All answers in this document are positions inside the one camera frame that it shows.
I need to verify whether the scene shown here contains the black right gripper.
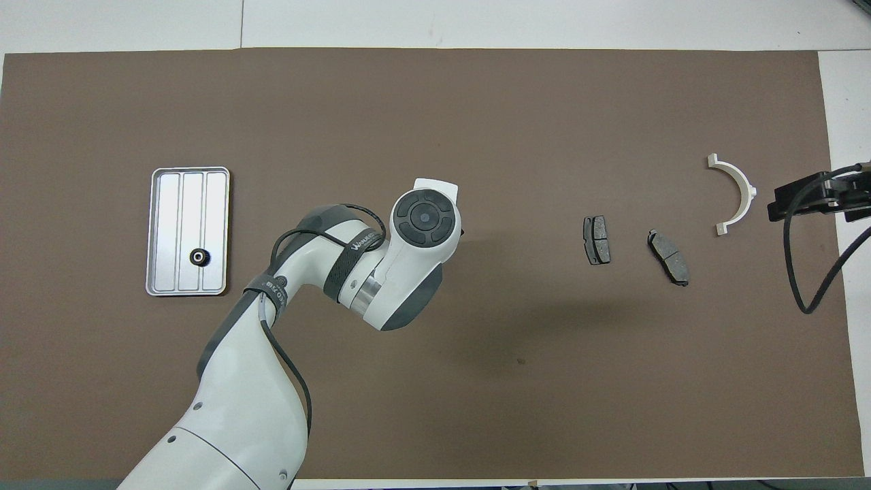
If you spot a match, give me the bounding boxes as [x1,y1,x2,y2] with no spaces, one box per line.
[767,162,871,223]

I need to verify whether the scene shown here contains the silver metal tray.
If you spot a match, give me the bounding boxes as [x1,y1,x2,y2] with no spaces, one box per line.
[145,166,231,297]

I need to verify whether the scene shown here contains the long dark brake pad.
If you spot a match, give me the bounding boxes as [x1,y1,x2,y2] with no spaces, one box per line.
[646,229,690,288]

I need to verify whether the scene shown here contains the short dark brake pad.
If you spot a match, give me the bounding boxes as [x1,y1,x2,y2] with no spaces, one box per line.
[582,215,612,266]

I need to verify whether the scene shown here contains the brown table mat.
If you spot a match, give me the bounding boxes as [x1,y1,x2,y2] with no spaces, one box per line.
[0,47,866,481]

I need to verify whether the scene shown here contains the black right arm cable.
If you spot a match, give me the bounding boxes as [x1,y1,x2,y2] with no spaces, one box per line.
[782,162,871,316]

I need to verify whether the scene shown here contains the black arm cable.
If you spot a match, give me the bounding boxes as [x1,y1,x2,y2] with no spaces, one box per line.
[259,203,390,440]
[782,162,871,316]

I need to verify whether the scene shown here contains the white curved plastic bracket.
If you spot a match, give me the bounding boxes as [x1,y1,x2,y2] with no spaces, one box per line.
[706,153,758,238]

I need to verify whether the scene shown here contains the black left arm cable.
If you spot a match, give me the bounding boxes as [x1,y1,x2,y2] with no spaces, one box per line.
[259,203,390,440]

